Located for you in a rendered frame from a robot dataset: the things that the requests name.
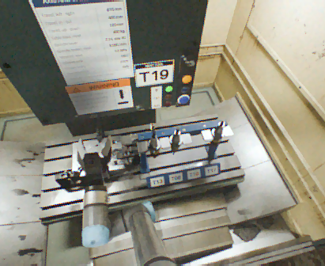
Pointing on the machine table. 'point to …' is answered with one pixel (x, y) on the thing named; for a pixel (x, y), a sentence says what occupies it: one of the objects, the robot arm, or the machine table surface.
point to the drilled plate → (100, 155)
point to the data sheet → (87, 38)
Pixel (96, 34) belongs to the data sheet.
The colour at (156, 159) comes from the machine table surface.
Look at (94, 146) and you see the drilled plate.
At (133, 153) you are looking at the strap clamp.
